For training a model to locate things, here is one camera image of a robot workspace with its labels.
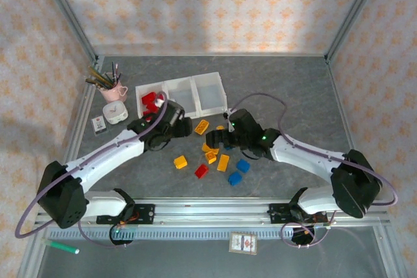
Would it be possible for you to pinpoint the small white clock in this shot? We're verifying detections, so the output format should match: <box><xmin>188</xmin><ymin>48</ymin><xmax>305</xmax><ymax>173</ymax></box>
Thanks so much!
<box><xmin>102</xmin><ymin>102</ymin><xmax>128</xmax><ymax>125</ymax></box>

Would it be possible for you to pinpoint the pink mug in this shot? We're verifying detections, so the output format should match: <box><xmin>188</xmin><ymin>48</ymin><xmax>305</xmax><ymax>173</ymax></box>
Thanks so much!
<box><xmin>100</xmin><ymin>79</ymin><xmax>128</xmax><ymax>104</ymax></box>

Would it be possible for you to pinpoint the small grey card box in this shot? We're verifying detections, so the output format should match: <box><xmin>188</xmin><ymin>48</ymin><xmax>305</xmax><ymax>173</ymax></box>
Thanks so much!
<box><xmin>91</xmin><ymin>115</ymin><xmax>109</xmax><ymax>136</ymax></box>

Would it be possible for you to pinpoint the yellow-green pencil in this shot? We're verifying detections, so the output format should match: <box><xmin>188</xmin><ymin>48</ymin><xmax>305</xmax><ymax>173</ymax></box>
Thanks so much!
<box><xmin>89</xmin><ymin>65</ymin><xmax>106</xmax><ymax>86</ymax></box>

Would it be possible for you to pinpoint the playing card box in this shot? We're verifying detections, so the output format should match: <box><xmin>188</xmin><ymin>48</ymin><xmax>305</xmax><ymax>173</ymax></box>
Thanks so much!
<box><xmin>228</xmin><ymin>231</ymin><xmax>258</xmax><ymax>255</ymax></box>

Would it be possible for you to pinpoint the green marker pen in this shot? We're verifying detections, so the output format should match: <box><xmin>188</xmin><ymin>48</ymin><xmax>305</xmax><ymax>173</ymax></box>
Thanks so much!
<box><xmin>44</xmin><ymin>240</ymin><xmax>80</xmax><ymax>255</ymax></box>

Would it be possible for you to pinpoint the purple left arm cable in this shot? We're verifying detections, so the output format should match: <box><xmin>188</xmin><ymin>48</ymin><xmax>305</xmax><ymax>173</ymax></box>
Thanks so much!
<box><xmin>14</xmin><ymin>92</ymin><xmax>169</xmax><ymax>249</ymax></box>

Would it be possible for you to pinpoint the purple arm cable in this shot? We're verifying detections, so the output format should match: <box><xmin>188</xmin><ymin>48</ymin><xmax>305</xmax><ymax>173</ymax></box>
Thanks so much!
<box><xmin>14</xmin><ymin>92</ymin><xmax>169</xmax><ymax>249</ymax></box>
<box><xmin>227</xmin><ymin>92</ymin><xmax>399</xmax><ymax>249</ymax></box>

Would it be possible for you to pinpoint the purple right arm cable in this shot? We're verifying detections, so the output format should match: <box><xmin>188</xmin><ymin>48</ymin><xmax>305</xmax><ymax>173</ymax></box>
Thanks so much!
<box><xmin>227</xmin><ymin>92</ymin><xmax>399</xmax><ymax>249</ymax></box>

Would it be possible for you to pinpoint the aluminium front rail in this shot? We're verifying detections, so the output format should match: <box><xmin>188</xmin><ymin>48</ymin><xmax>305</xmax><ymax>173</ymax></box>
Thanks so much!
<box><xmin>35</xmin><ymin>197</ymin><xmax>391</xmax><ymax>228</ymax></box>

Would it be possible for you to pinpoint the aluminium side rail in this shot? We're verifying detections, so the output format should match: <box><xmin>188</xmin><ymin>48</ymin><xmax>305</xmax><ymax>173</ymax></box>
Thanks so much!
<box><xmin>51</xmin><ymin>58</ymin><xmax>106</xmax><ymax>201</ymax></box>

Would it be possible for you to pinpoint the grey slotted cable duct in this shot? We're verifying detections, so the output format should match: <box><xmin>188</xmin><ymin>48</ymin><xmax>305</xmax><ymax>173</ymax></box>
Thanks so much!
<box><xmin>48</xmin><ymin>229</ymin><xmax>294</xmax><ymax>240</ymax></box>

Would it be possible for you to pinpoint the aluminium frame post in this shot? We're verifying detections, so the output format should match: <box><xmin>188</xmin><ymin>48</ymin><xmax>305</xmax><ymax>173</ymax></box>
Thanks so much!
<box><xmin>324</xmin><ymin>0</ymin><xmax>389</xmax><ymax>63</ymax></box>
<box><xmin>35</xmin><ymin>0</ymin><xmax>99</xmax><ymax>61</ymax></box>

